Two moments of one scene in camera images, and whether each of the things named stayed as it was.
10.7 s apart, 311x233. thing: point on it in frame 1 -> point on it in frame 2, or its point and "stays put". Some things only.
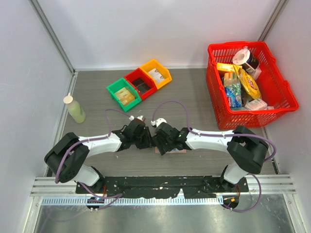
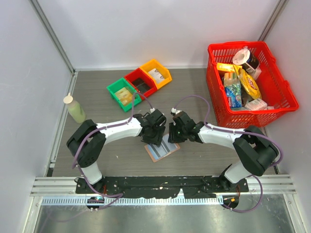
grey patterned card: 155,73 stays put
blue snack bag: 233,90 stays put
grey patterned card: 159,77 stays put
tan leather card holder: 173,151 -> 152,156
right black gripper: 159,142 -> 172,138
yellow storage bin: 160,75 stays put
